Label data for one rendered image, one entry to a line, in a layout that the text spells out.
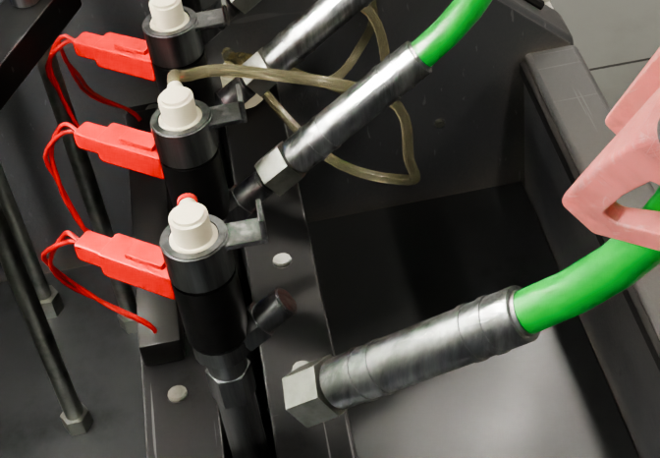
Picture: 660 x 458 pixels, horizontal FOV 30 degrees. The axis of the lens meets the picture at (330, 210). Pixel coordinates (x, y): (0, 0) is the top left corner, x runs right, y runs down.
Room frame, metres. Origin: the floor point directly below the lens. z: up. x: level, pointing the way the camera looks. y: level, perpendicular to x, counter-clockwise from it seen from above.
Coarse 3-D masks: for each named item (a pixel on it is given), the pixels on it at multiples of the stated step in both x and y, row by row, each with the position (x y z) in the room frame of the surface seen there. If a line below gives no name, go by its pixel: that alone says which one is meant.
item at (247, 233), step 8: (232, 224) 0.37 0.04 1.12; (240, 224) 0.37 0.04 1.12; (248, 224) 0.37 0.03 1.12; (256, 224) 0.37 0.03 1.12; (232, 232) 0.37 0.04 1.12; (240, 232) 0.37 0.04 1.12; (248, 232) 0.37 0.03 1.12; (256, 232) 0.37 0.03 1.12; (232, 240) 0.36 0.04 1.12; (240, 240) 0.36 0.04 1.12; (248, 240) 0.36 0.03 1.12; (256, 240) 0.36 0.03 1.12; (232, 248) 0.36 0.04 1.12
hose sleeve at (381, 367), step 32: (512, 288) 0.25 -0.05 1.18; (448, 320) 0.25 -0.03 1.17; (480, 320) 0.25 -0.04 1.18; (512, 320) 0.24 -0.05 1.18; (352, 352) 0.27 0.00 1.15; (384, 352) 0.26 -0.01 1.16; (416, 352) 0.25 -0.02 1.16; (448, 352) 0.25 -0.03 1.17; (480, 352) 0.24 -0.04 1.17; (320, 384) 0.27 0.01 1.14; (352, 384) 0.26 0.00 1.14; (384, 384) 0.25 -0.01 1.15
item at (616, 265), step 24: (576, 264) 0.24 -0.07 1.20; (600, 264) 0.24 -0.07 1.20; (624, 264) 0.23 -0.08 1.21; (648, 264) 0.23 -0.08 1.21; (528, 288) 0.25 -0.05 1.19; (552, 288) 0.24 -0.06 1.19; (576, 288) 0.24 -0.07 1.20; (600, 288) 0.23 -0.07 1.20; (624, 288) 0.23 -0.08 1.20; (528, 312) 0.24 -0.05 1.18; (552, 312) 0.24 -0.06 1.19; (576, 312) 0.24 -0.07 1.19
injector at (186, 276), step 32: (224, 224) 0.37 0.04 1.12; (192, 256) 0.35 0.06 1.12; (224, 256) 0.36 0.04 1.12; (192, 288) 0.35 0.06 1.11; (224, 288) 0.36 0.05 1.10; (192, 320) 0.35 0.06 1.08; (224, 320) 0.35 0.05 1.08; (256, 320) 0.36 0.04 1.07; (224, 352) 0.35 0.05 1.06; (224, 384) 0.36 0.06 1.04; (224, 416) 0.36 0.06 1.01; (256, 416) 0.36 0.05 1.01; (256, 448) 0.36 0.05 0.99
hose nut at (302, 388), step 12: (324, 360) 0.28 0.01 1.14; (300, 372) 0.27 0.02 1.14; (312, 372) 0.27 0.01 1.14; (288, 384) 0.27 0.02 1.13; (300, 384) 0.27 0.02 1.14; (312, 384) 0.27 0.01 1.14; (288, 396) 0.27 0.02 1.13; (300, 396) 0.27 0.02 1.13; (312, 396) 0.26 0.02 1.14; (324, 396) 0.26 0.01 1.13; (288, 408) 0.27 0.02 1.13; (300, 408) 0.26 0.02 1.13; (312, 408) 0.26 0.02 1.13; (324, 408) 0.26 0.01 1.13; (336, 408) 0.26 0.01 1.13; (348, 408) 0.26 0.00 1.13; (300, 420) 0.26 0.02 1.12; (312, 420) 0.26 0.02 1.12; (324, 420) 0.26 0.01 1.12
